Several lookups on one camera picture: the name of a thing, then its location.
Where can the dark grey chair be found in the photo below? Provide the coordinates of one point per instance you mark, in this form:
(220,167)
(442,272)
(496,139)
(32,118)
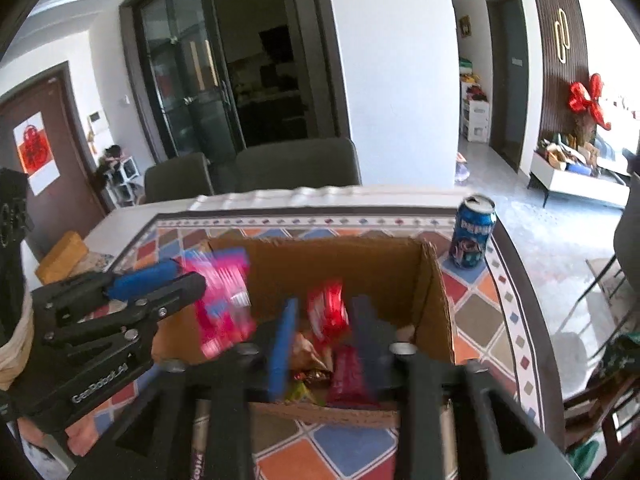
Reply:
(630,245)

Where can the blue soda can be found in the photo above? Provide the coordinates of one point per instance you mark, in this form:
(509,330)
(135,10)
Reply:
(472,235)

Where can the red white snack packet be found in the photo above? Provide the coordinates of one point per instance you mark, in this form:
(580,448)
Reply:
(327,310)

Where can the grey dining chair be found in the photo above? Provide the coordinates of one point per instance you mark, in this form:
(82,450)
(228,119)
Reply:
(300,162)
(177,177)

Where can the large pink snack packet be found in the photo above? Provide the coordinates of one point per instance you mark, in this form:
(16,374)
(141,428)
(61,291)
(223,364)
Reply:
(347,375)

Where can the small pink snack packet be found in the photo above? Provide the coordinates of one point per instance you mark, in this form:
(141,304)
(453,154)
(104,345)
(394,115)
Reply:
(222,305)

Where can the gold wall ornament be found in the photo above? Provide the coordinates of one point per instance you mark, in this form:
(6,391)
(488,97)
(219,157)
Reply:
(562,35)

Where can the yellow box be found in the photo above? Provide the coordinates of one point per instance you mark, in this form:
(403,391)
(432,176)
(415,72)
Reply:
(62,257)

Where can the white storage drawers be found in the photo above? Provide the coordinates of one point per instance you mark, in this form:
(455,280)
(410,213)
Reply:
(475,115)

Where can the colourful checked tablecloth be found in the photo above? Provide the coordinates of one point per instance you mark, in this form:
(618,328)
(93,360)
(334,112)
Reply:
(480,315)

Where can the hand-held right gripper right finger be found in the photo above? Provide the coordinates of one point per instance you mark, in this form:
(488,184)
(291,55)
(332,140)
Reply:
(370,345)

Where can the gold red candy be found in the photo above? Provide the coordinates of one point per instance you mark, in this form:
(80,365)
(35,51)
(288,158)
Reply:
(312,375)

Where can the small picture frame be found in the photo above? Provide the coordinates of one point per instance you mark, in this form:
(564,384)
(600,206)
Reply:
(466,25)

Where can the red white door poster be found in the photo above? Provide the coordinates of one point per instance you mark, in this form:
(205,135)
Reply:
(35,152)

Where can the brown wooden chair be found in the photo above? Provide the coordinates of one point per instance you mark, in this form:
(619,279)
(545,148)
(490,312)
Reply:
(600,405)

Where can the black framed glass door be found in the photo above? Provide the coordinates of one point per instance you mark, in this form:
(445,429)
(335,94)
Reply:
(200,60)

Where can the white low cabinet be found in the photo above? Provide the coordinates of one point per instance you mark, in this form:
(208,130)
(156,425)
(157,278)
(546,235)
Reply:
(575,185)

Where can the person's left forearm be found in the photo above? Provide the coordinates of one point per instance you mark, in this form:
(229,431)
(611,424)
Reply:
(15,350)

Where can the tan snack packet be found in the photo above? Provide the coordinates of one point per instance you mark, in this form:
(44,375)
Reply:
(307,352)

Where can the red bow balloon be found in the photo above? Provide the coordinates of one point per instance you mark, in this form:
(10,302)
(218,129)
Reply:
(587,97)

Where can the dark interior door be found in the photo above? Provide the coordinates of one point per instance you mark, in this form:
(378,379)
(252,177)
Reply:
(510,75)

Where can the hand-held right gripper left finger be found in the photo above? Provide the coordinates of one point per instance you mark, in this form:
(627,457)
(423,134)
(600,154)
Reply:
(282,350)

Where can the small white shelf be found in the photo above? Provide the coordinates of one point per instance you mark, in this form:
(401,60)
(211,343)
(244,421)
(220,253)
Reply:
(122,175)

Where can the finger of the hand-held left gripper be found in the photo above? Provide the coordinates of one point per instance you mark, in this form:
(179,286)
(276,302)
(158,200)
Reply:
(142,280)
(170,300)

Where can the brown wooden door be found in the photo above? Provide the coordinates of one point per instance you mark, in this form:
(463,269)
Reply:
(70,160)

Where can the brown cardboard box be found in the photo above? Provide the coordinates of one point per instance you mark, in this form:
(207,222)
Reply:
(300,270)

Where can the white wall intercom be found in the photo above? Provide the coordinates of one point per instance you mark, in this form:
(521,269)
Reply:
(97,121)

